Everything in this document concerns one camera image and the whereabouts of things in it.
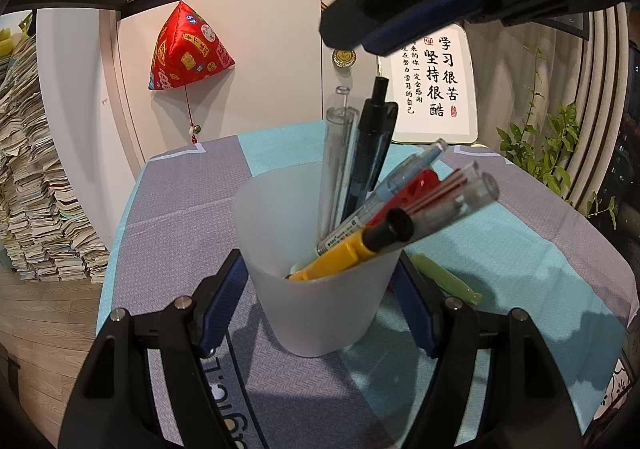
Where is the red pyramid hanging ornament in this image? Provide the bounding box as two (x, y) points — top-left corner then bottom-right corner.
(147, 0), (236, 91)

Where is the yellow pen with black cap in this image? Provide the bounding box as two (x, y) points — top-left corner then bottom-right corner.
(287, 208), (415, 281)

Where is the curved white slatted chair back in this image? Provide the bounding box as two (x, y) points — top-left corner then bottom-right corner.
(567, 9), (632, 217)

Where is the green leafy plant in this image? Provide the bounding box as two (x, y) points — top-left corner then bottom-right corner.
(495, 44), (618, 230)

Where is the light blue retractable pen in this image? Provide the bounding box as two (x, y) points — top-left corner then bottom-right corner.
(316, 138), (449, 255)

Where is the framed calligraphy sign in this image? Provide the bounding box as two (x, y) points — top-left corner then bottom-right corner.
(376, 22), (480, 146)

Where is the grey and teal tablecloth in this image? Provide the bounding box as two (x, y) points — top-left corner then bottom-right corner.
(97, 119), (640, 449)

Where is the red striped clear pen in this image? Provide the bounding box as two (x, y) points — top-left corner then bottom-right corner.
(400, 160), (481, 215)

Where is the light green pen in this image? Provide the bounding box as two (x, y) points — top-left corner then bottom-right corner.
(410, 253), (483, 305)

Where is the black retractable pen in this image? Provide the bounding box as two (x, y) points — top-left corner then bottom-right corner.
(340, 76), (399, 225)

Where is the clear colourless pen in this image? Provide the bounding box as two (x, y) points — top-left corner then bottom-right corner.
(317, 86), (358, 237)

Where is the tall pile of books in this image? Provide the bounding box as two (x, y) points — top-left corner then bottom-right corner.
(0, 24), (112, 285)

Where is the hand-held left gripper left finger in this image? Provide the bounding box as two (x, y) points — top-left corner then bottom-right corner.
(59, 249), (250, 449)

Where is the clear grey pen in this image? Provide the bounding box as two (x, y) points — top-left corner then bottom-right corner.
(407, 172), (501, 235)

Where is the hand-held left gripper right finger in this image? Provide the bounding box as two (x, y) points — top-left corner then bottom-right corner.
(390, 254), (583, 449)

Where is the round gold badge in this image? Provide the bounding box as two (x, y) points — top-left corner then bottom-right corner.
(332, 48), (357, 71)

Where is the translucent white plastic cup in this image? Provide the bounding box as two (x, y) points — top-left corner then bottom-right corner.
(232, 162), (403, 359)

